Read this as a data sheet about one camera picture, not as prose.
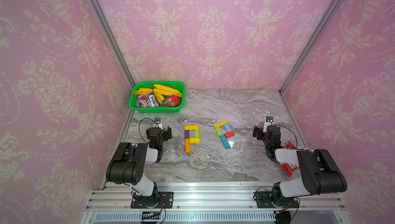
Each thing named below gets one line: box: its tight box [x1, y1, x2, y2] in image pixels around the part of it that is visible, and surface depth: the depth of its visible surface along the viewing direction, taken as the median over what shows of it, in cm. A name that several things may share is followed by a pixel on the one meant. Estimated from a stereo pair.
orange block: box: [184, 138, 191, 154], surface depth 94 cm
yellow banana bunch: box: [132, 84, 183, 105], surface depth 112 cm
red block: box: [224, 130, 236, 139], surface depth 99 cm
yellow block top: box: [184, 125, 200, 132], surface depth 102 cm
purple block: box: [184, 129, 190, 139], surface depth 99 cm
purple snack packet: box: [136, 91, 161, 108], surface depth 108 cm
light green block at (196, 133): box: [193, 129, 200, 139], surface depth 99 cm
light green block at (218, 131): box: [214, 126, 224, 137], surface depth 99 cm
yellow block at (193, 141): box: [189, 137, 201, 144], surface depth 96 cm
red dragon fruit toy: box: [163, 95, 182, 108], surface depth 107 cm
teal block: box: [219, 134, 231, 149], surface depth 97 cm
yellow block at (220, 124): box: [213, 120, 228, 128], surface depth 105 cm
